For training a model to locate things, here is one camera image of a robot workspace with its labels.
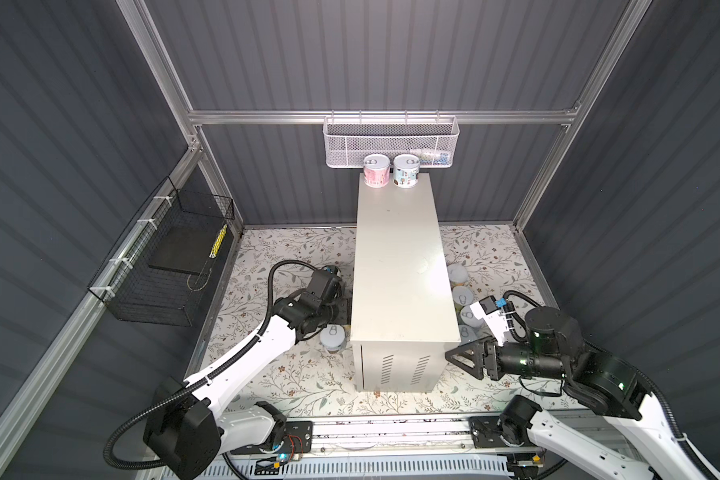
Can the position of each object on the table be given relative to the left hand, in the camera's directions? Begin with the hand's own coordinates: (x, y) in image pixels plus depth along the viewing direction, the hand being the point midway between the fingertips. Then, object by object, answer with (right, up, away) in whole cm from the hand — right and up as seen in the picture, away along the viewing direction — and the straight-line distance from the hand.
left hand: (346, 307), depth 81 cm
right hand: (+24, -6, -22) cm, 32 cm away
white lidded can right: (+26, +2, -23) cm, 35 cm away
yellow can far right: (+35, +8, +15) cm, 39 cm away
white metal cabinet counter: (+13, +3, -24) cm, 27 cm away
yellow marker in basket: (-35, +18, -1) cm, 39 cm away
